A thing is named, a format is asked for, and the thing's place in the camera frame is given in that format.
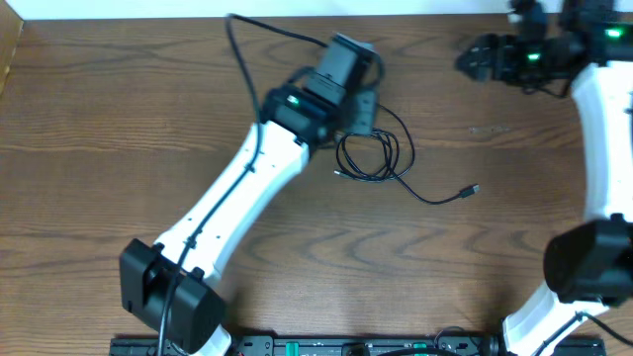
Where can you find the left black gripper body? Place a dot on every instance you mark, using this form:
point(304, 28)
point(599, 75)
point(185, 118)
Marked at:
point(364, 112)

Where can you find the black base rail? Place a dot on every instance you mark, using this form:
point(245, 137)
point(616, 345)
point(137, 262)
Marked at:
point(267, 345)

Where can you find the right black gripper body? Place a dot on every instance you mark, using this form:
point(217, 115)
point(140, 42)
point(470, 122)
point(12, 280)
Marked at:
point(526, 63)

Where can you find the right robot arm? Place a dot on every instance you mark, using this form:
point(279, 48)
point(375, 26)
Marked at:
point(588, 269)

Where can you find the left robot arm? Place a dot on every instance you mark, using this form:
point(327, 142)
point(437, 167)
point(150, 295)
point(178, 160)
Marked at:
point(169, 285)

